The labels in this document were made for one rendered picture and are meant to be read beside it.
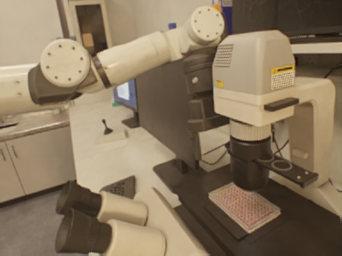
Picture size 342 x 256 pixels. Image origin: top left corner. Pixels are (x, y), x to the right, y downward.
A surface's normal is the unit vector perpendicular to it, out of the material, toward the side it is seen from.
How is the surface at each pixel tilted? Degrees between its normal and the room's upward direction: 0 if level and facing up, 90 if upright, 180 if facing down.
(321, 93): 90
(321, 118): 90
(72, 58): 81
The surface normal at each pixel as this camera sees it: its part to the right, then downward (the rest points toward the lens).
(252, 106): -0.89, 0.23
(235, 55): -0.89, -0.05
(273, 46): 0.41, 0.05
